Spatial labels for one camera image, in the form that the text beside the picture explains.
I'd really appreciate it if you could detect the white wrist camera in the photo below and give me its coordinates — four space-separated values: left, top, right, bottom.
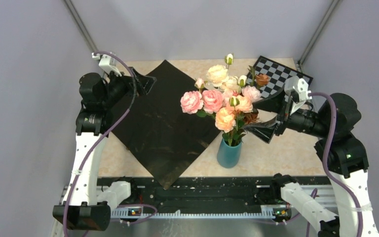
284 76 312 115
92 52 121 76

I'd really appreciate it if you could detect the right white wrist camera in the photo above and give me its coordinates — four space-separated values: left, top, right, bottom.
284 76 312 115

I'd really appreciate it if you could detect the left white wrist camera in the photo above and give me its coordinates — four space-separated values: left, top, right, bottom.
92 52 121 76

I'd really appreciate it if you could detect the large pink peony stem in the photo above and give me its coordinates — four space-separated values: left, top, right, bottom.
180 78 225 118

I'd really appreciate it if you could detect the teal ceramic vase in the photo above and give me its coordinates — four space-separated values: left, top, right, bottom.
217 139 242 168

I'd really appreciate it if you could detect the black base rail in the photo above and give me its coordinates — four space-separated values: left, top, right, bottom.
96 176 337 215

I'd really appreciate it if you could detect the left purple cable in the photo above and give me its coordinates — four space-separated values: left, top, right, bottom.
62 51 159 237

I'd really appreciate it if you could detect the white flower stem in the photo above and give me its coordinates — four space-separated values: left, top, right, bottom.
206 53 240 91

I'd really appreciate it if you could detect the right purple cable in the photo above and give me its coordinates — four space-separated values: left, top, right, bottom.
305 92 364 237

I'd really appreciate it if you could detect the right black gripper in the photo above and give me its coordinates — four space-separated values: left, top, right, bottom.
242 83 330 141

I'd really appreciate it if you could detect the orange rose stem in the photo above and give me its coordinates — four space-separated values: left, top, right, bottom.
241 65 271 140

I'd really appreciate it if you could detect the light pink flower stem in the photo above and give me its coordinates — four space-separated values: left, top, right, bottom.
222 75 262 115

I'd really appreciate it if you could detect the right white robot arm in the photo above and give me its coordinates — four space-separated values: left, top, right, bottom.
244 90 379 237

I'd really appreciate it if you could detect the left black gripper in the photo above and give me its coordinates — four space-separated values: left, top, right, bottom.
101 66 155 108

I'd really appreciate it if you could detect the purple cable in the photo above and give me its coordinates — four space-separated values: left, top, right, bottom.
62 51 159 237
305 92 364 237

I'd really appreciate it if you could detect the peach flower stem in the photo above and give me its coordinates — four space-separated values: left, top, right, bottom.
215 95 258 147

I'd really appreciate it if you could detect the black wrapping sheet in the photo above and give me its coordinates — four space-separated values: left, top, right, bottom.
112 60 219 190

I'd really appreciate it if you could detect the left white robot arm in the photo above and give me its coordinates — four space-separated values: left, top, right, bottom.
52 67 157 237

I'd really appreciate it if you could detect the black white checkerboard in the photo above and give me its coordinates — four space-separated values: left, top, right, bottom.
245 56 313 99

